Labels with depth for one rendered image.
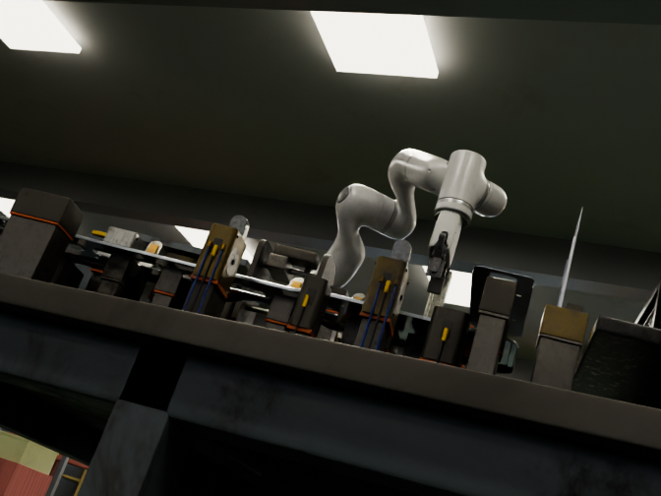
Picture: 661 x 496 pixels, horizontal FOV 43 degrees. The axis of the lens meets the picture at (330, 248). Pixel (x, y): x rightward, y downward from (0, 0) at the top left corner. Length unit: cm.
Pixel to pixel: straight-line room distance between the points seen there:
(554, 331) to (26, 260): 106
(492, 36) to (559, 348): 305
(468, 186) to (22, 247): 96
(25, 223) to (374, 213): 91
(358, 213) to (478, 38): 240
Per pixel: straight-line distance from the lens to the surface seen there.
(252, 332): 96
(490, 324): 135
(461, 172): 188
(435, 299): 196
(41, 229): 184
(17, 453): 656
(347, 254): 231
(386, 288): 153
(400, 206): 227
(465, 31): 450
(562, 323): 161
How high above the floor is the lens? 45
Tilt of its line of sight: 22 degrees up
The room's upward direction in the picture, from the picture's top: 19 degrees clockwise
